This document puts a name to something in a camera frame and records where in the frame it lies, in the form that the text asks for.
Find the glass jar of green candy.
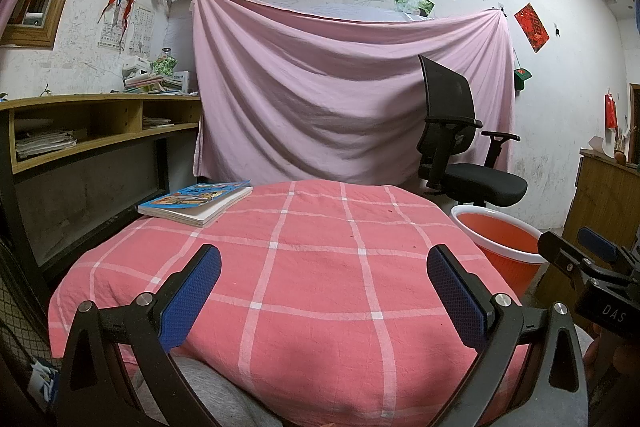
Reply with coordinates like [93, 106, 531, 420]
[151, 48, 176, 76]

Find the pink hanging sheet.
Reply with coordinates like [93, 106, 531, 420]
[192, 0, 516, 188]

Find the stack of books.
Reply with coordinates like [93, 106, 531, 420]
[124, 74, 191, 97]

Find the black mesh office chair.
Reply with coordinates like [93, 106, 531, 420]
[416, 54, 528, 208]

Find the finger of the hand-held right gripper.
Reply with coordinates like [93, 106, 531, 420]
[537, 231, 589, 281]
[576, 227, 624, 266]

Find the paper wall calendar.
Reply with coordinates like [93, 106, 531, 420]
[97, 4, 154, 53]

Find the white tissue box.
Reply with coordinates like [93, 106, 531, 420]
[124, 57, 153, 78]

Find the blue and white packet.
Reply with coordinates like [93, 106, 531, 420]
[27, 359, 60, 403]

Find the red paper wall poster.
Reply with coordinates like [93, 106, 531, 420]
[514, 3, 551, 54]

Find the wooden shelf desk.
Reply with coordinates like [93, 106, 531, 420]
[0, 94, 203, 279]

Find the dark mesh panel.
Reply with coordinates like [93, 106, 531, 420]
[0, 237, 63, 427]

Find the person's right hand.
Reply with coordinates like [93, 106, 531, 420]
[582, 329, 640, 389]

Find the pink checked tablecloth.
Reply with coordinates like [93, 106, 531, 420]
[48, 180, 531, 426]

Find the blue cartoon cover book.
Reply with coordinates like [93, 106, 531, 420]
[137, 180, 253, 229]

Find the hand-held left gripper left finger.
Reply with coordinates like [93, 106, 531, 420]
[57, 244, 222, 427]

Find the beige curved object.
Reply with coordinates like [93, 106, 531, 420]
[587, 136, 614, 158]

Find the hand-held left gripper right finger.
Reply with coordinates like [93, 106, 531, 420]
[426, 244, 590, 427]

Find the orange bucket with white rim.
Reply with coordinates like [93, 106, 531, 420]
[450, 205, 549, 301]

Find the brown wooden cabinet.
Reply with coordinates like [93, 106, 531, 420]
[537, 148, 640, 308]

